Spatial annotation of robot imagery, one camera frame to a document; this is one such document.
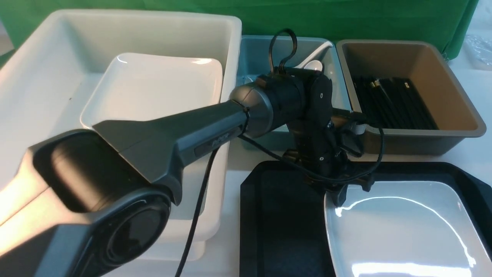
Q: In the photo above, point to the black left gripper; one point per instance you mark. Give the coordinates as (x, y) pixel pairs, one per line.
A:
(324, 149)

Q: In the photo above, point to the white rectangular rice plate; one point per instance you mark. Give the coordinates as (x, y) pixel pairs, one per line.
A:
(405, 229)

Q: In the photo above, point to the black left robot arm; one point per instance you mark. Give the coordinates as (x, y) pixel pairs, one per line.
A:
(86, 202)

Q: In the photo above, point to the black serving tray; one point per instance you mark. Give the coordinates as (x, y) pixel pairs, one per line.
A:
(282, 221)

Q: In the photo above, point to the pile of black chopsticks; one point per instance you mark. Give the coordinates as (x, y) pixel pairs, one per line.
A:
(393, 103)

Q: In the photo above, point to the brown plastic bin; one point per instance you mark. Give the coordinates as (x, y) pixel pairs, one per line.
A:
(448, 103)

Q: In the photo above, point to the white soup spoon top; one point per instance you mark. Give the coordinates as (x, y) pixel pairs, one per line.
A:
(315, 53)

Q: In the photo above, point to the teal plastic bin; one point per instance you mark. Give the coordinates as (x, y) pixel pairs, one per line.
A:
(254, 60)

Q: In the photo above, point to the green cloth backdrop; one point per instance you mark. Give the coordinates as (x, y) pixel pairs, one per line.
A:
(442, 23)

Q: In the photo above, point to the stack of white square plates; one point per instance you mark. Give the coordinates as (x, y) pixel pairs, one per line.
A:
(144, 87)

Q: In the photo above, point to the large white plastic tub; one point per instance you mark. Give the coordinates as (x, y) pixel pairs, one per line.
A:
(47, 83)

